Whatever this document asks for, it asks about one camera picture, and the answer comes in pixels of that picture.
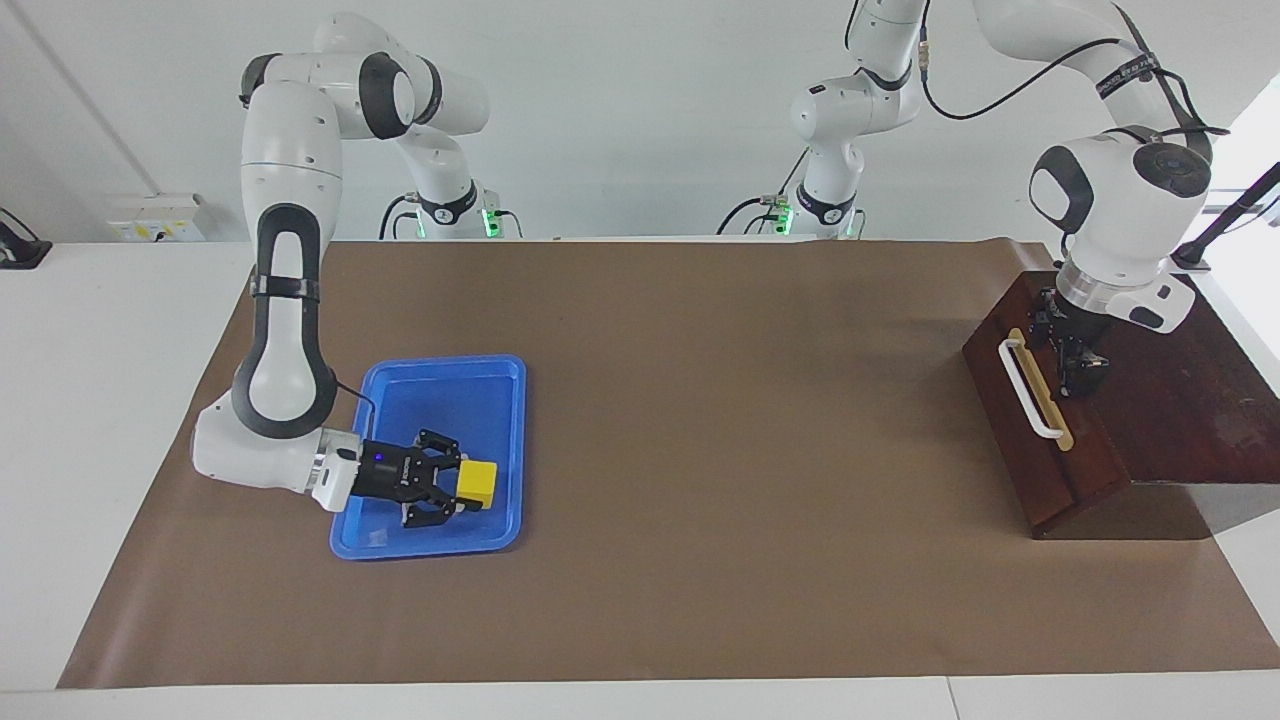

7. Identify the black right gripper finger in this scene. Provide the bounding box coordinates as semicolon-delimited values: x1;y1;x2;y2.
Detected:
398;486;483;530
412;428;465;475

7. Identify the yellow cube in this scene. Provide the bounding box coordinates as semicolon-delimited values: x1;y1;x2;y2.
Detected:
456;459;500;511

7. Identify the blue plastic tray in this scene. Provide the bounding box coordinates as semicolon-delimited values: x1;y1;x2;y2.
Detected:
329;354;528;562

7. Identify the dark wooden cabinet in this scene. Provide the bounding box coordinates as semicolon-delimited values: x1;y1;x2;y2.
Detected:
962;270;1280;542

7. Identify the brown table mat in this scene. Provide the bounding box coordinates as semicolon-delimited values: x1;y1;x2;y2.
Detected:
57;238;1280;690

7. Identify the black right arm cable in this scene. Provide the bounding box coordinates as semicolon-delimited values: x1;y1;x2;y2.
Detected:
332;378;379;443

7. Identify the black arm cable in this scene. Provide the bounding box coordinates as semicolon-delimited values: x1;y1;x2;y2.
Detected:
918;0;1233;141
332;378;379;443

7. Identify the black camera stand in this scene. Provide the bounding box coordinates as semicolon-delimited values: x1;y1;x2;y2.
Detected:
1170;162;1280;273

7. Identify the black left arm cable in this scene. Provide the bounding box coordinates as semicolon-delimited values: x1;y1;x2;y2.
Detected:
918;0;1233;141

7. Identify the black base cable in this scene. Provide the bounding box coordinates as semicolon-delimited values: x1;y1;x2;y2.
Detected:
378;194;425;242
715;150;811;238

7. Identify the white wall outlet box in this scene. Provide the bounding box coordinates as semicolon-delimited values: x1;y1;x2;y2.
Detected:
107;193;207;244

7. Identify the black desk mount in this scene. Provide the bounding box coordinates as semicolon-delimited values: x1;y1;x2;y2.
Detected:
0;206;54;270

